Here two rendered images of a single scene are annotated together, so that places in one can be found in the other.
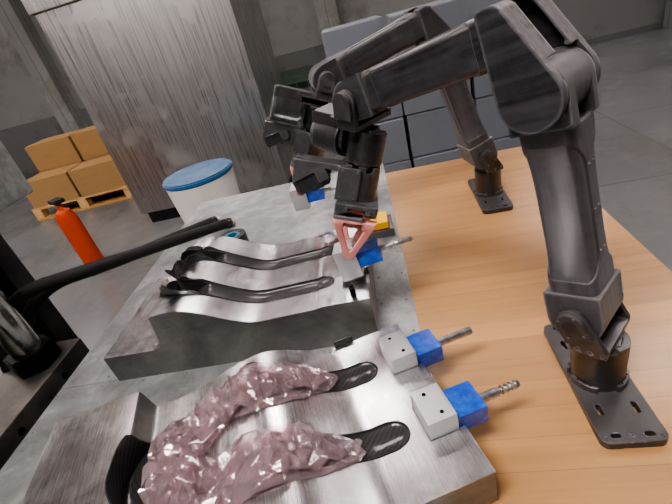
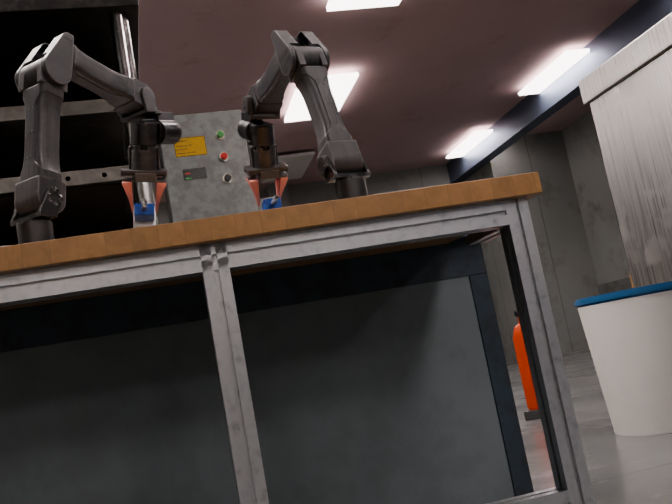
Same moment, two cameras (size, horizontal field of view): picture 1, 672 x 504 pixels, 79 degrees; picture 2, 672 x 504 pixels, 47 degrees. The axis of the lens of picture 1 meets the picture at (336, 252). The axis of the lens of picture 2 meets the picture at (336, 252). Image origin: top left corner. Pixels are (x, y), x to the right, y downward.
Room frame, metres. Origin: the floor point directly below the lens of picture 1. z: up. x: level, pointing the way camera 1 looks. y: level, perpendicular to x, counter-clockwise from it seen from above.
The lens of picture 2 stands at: (0.24, -1.75, 0.53)
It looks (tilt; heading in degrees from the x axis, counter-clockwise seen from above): 8 degrees up; 65
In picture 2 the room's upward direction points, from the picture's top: 11 degrees counter-clockwise
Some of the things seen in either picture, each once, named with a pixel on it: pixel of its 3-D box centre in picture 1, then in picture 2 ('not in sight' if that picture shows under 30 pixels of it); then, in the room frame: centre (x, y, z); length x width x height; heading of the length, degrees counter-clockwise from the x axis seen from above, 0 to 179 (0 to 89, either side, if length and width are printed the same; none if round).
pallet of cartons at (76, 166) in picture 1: (86, 167); not in sight; (5.29, 2.67, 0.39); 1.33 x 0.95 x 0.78; 79
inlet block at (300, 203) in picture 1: (319, 191); (272, 204); (0.92, 0.00, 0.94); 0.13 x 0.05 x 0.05; 80
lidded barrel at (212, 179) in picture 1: (213, 210); (646, 357); (2.80, 0.76, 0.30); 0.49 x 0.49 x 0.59
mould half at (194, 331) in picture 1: (245, 288); not in sight; (0.70, 0.19, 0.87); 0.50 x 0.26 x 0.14; 81
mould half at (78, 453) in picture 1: (252, 457); not in sight; (0.33, 0.17, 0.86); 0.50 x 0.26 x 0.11; 98
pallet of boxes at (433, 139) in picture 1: (428, 106); not in sight; (2.77, -0.86, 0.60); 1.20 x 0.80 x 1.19; 81
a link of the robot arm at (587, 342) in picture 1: (593, 317); (35, 209); (0.35, -0.28, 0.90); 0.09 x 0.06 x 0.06; 126
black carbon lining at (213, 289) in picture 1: (243, 270); not in sight; (0.69, 0.18, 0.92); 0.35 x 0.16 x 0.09; 81
